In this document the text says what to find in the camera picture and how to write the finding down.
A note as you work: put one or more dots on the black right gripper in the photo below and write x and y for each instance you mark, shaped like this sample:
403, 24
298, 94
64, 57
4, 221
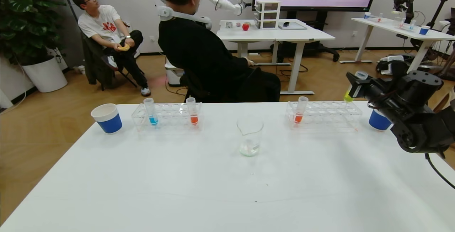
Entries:
353, 86

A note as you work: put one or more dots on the yellow pigment test tube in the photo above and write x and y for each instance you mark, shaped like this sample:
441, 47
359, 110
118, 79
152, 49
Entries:
348, 98

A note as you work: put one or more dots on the blue pigment test tube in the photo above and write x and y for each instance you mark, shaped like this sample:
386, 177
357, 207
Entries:
153, 119

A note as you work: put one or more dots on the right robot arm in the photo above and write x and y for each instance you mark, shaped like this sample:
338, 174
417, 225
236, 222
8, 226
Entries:
423, 93

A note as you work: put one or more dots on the clear acrylic test tube rack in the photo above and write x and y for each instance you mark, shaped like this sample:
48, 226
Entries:
320, 115
172, 117

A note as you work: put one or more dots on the orange pigment test tube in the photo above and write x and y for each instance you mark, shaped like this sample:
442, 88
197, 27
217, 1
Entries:
193, 119
298, 118

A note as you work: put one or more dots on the clear glass beaker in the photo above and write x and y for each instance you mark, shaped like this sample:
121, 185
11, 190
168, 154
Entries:
249, 148

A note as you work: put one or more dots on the blue white paper cup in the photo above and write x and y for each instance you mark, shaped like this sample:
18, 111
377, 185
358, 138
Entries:
376, 121
109, 122

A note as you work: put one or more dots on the black display stand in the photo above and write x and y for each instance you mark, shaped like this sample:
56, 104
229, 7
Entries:
320, 48

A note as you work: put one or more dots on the white standing desk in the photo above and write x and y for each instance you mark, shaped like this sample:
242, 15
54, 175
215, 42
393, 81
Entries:
384, 26
302, 34

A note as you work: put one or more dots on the small blue cup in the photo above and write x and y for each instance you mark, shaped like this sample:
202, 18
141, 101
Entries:
367, 15
423, 31

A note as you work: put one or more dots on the grey flat tray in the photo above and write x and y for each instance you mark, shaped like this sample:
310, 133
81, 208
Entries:
293, 26

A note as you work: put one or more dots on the black mobile robot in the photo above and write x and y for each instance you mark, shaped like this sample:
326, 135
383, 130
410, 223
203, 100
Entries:
408, 6

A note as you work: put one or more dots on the beige plastic stool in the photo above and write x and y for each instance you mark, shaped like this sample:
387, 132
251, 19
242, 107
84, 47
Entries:
448, 100

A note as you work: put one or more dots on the small white drawer unit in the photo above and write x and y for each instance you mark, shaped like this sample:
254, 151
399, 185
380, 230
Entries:
267, 14

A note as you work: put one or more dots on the red apple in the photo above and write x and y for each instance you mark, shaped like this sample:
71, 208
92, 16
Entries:
245, 26

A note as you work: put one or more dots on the white humanoid robot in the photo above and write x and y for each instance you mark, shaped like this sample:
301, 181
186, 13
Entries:
227, 2

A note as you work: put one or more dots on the person in black clothes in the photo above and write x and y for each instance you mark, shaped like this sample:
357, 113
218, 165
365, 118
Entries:
199, 47

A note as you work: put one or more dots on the black office chair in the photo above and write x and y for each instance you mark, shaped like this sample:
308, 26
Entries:
193, 89

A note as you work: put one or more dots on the white neck-worn device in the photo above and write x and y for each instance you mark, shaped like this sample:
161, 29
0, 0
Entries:
185, 14

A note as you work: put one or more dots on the black folding chair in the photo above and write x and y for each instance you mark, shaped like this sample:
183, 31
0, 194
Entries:
128, 79

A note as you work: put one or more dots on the small yellow snack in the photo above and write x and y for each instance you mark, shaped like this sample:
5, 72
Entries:
124, 48

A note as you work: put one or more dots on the person in white t-shirt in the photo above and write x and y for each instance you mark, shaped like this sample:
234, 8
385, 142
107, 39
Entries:
99, 24

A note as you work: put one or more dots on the dark olive jacket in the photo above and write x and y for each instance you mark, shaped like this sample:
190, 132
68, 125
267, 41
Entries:
91, 64

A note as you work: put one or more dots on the white plant pot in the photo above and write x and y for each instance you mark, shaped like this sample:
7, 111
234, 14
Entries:
45, 76

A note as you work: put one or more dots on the green leafy plant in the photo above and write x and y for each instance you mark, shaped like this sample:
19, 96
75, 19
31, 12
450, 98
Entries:
25, 18

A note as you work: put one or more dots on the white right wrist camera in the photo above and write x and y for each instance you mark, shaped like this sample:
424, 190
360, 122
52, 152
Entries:
392, 58

